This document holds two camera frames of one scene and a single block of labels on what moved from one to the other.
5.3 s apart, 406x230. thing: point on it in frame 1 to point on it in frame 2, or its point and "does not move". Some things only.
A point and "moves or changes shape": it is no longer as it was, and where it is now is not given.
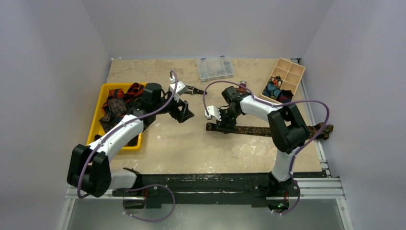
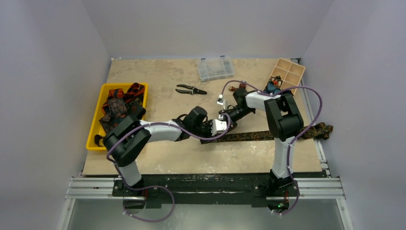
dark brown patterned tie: (322, 130) moves or changes shape
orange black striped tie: (134, 91) does not move
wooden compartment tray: (290, 74) does not move
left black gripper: (180, 116) to (209, 124)
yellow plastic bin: (95, 128) does not move
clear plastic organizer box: (216, 69) does not move
